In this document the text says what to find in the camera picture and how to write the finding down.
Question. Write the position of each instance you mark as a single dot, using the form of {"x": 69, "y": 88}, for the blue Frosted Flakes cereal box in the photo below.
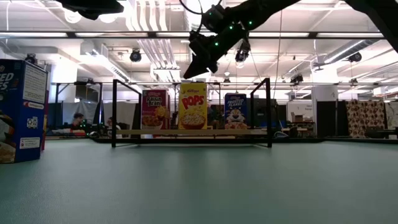
{"x": 21, "y": 124}
{"x": 235, "y": 109}

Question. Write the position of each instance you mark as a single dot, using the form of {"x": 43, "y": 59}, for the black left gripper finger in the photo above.
{"x": 93, "y": 9}

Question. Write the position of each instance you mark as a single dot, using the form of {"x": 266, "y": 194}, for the green table mat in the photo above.
{"x": 280, "y": 193}

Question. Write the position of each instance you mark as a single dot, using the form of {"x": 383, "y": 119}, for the brown cardboard box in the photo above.
{"x": 298, "y": 117}

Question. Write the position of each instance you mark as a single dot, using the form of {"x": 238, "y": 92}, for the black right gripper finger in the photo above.
{"x": 202, "y": 67}

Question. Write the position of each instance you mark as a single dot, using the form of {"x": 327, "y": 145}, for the black background workstation frame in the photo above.
{"x": 81, "y": 83}

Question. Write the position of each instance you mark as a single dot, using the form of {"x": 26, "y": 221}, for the black room partition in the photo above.
{"x": 326, "y": 121}

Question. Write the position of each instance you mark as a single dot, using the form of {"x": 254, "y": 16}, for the magenta Raisin Bran cereal box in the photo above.
{"x": 45, "y": 124}
{"x": 155, "y": 105}

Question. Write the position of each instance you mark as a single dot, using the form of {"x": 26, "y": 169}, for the yellow Corn Pops cereal box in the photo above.
{"x": 192, "y": 105}

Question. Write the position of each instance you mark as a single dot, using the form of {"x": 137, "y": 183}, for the black table frame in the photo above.
{"x": 342, "y": 140}

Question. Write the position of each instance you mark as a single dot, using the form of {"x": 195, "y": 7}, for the black overhead frame rail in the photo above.
{"x": 151, "y": 35}

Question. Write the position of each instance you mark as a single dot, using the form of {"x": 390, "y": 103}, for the brown patterned fabric screen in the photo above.
{"x": 363, "y": 118}

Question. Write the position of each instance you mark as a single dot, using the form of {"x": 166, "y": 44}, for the person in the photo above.
{"x": 77, "y": 119}
{"x": 110, "y": 123}

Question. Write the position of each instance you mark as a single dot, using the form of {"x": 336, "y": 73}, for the wooden shelf with black frame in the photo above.
{"x": 217, "y": 132}

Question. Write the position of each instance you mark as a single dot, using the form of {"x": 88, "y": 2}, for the black ceiling spotlight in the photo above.
{"x": 135, "y": 56}
{"x": 355, "y": 57}
{"x": 241, "y": 56}
{"x": 297, "y": 79}
{"x": 31, "y": 59}

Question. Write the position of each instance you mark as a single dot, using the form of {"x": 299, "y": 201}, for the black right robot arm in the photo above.
{"x": 264, "y": 9}

